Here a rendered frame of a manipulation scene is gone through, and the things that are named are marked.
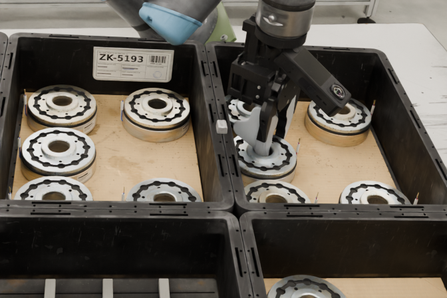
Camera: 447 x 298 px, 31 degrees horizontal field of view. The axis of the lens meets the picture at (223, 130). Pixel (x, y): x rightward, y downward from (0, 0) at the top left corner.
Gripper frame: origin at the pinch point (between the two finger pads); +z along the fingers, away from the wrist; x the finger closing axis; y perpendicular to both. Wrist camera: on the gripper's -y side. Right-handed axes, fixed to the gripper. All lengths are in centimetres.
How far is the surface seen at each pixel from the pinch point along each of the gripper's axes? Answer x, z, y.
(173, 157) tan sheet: 8.9, 2.1, 11.7
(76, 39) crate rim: 5.0, -7.9, 33.2
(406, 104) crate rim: -12.9, -7.9, -14.5
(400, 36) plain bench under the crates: -77, 15, 4
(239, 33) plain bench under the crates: -52, 15, 33
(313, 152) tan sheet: -6.1, 2.1, -4.4
